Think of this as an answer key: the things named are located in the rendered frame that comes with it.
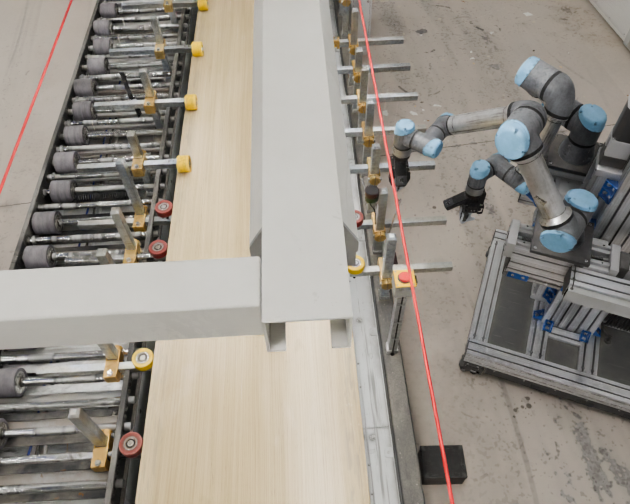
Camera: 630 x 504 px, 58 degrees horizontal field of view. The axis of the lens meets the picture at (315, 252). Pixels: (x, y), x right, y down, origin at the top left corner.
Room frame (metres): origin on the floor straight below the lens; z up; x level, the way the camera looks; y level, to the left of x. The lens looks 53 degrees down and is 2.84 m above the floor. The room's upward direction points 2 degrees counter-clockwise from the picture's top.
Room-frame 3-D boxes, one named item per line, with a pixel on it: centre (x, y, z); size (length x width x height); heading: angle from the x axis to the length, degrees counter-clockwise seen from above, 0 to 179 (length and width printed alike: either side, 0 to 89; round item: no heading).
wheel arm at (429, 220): (1.64, -0.38, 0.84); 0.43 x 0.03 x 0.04; 91
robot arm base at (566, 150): (1.84, -1.17, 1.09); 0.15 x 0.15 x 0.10
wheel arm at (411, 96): (2.39, -0.31, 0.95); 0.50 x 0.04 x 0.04; 91
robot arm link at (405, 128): (1.71, -0.37, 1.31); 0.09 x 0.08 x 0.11; 51
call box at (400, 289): (1.09, -0.30, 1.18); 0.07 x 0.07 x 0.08; 1
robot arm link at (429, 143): (1.66, -0.46, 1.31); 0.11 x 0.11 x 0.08; 51
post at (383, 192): (1.60, -0.29, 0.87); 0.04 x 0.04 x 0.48; 1
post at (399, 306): (1.09, -0.30, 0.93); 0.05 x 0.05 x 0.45; 1
